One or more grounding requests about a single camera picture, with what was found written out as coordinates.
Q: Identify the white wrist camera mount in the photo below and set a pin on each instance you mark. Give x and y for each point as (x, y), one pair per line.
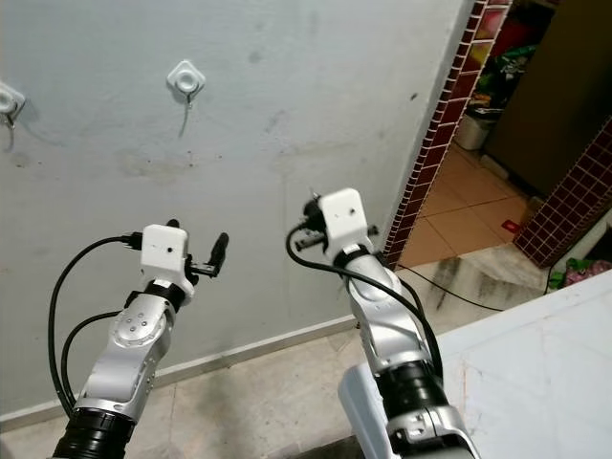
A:
(344, 218)
(164, 251)

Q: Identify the colourful packet pile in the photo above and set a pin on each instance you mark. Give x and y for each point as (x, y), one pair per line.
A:
(509, 53)

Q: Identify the white square wall hook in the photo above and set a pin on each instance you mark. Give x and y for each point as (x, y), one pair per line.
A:
(10, 100)
(185, 78)

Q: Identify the small red floor item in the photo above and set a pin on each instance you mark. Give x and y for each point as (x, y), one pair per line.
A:
(512, 228)

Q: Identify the pink and green cloth heap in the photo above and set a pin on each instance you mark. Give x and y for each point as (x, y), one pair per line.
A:
(583, 274)

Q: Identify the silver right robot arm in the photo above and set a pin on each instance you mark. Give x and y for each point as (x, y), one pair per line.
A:
(392, 325)

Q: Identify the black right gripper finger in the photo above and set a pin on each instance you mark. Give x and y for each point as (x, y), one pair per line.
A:
(312, 210)

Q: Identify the brown wooden door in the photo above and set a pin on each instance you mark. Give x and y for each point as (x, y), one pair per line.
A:
(555, 96)

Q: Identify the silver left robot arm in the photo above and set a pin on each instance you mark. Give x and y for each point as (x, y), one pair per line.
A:
(139, 354)

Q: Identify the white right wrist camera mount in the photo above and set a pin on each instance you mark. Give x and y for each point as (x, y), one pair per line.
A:
(344, 218)

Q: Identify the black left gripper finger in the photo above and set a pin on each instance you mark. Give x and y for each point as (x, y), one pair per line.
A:
(221, 254)

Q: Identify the white plastic bucket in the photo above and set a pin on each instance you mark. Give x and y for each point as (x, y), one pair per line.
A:
(475, 132)

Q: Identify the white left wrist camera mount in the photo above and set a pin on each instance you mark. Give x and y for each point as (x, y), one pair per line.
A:
(164, 251)

